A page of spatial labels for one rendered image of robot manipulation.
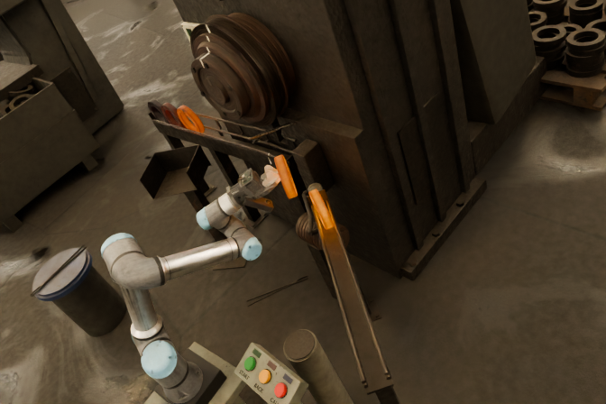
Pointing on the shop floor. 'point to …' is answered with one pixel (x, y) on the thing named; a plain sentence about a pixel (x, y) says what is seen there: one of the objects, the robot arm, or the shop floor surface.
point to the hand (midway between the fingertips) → (283, 172)
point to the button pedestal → (270, 378)
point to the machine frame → (356, 84)
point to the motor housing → (319, 247)
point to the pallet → (591, 64)
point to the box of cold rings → (38, 146)
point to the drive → (492, 45)
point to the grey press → (47, 42)
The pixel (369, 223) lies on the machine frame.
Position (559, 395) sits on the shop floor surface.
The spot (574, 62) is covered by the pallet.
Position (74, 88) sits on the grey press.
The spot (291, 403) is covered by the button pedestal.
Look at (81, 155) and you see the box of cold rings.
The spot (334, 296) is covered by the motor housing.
